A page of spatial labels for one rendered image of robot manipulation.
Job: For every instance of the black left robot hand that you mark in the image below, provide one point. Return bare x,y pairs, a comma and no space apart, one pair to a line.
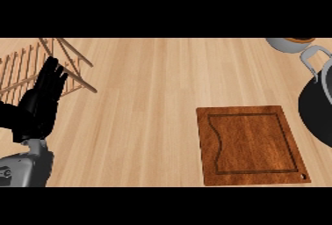
42,96

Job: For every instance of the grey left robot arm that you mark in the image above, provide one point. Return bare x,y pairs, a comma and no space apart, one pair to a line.
25,167

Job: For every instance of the brown wooden cutting board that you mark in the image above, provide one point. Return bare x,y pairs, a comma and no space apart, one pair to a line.
250,144

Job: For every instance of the wooden dish rack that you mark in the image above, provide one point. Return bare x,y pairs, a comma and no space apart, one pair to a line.
23,69

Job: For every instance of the grey bowl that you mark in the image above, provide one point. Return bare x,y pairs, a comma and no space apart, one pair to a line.
289,44

